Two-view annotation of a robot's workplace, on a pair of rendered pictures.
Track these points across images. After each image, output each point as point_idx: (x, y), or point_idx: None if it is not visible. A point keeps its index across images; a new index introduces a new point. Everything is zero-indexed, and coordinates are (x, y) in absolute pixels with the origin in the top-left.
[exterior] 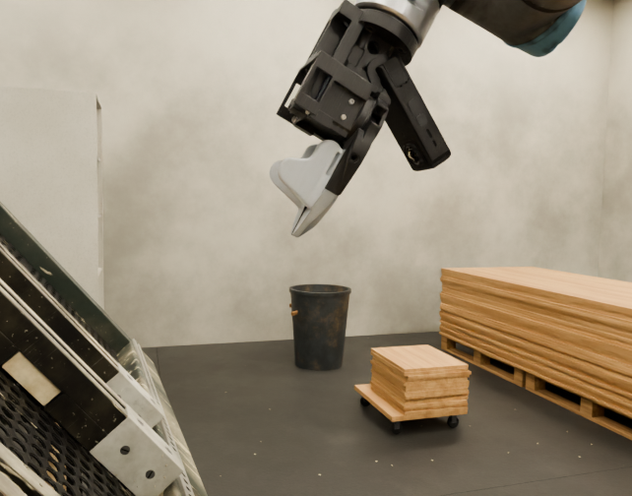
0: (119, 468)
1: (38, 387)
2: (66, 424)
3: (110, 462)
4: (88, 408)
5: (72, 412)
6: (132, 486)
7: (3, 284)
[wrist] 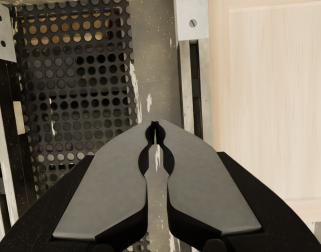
0: (10, 39)
1: (18, 111)
2: (18, 84)
3: (11, 47)
4: (6, 81)
5: (13, 87)
6: (9, 25)
7: None
